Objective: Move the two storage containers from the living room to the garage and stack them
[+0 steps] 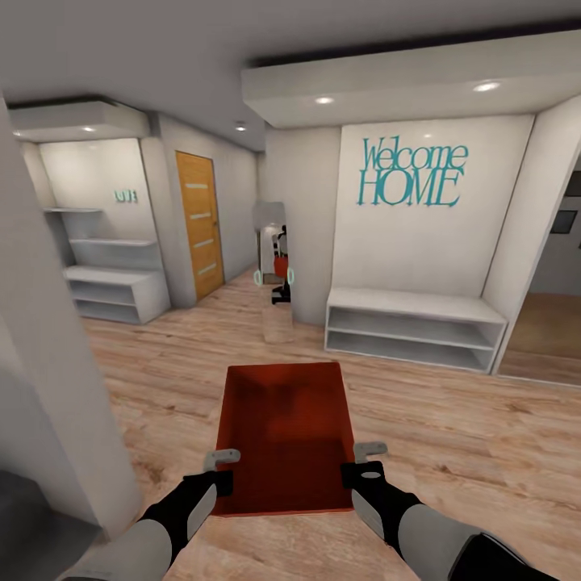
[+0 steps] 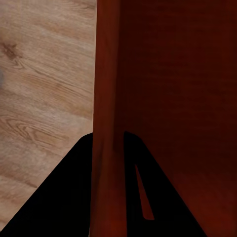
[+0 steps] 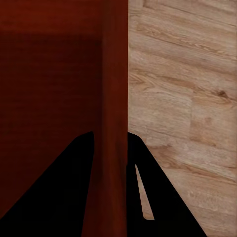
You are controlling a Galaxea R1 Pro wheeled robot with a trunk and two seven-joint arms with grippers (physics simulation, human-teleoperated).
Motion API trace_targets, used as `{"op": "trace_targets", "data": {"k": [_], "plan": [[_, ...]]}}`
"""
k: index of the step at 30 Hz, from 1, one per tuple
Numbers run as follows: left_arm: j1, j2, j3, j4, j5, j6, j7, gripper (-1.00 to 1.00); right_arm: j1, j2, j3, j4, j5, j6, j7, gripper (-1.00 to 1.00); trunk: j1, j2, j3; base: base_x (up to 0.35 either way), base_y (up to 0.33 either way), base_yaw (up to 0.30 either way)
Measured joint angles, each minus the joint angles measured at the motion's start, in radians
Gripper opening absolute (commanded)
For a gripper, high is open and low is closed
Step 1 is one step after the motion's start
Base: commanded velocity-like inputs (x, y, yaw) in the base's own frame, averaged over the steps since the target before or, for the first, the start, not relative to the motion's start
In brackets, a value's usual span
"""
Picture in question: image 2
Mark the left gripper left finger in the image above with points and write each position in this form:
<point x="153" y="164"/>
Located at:
<point x="60" y="207"/>

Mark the storage box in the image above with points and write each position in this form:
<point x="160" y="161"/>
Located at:
<point x="166" y="71"/>

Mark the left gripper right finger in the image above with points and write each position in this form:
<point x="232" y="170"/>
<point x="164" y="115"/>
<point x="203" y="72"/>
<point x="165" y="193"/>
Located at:
<point x="172" y="216"/>

